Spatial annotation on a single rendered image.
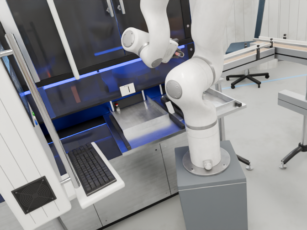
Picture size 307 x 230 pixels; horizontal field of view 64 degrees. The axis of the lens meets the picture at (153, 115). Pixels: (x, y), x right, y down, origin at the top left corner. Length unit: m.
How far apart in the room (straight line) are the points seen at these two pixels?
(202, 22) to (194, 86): 0.18
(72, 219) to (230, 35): 3.64
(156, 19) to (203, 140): 0.45
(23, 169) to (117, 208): 1.06
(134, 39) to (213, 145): 0.47
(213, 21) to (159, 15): 0.21
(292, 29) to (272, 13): 0.62
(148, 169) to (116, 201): 0.31
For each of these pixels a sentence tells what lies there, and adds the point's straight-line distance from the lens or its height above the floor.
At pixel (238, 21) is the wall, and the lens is 4.45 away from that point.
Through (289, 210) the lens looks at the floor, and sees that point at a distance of 2.04.
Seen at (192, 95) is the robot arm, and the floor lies 1.20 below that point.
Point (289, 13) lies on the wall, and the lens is 4.71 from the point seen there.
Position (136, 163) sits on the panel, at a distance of 1.70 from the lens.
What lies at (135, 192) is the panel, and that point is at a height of 0.26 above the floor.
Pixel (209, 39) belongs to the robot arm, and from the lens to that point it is 0.75.
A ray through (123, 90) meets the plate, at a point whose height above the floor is 1.02.
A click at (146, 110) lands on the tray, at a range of 1.47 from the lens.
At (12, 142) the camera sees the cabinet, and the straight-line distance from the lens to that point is 0.91.
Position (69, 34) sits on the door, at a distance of 1.37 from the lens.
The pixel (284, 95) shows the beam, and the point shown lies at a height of 0.54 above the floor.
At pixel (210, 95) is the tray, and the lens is 1.52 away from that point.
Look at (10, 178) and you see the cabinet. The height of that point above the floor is 1.05.
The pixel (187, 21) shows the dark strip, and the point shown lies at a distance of 1.55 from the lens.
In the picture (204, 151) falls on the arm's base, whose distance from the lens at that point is 0.93.
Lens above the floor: 1.51
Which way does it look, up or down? 27 degrees down
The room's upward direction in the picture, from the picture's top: 13 degrees counter-clockwise
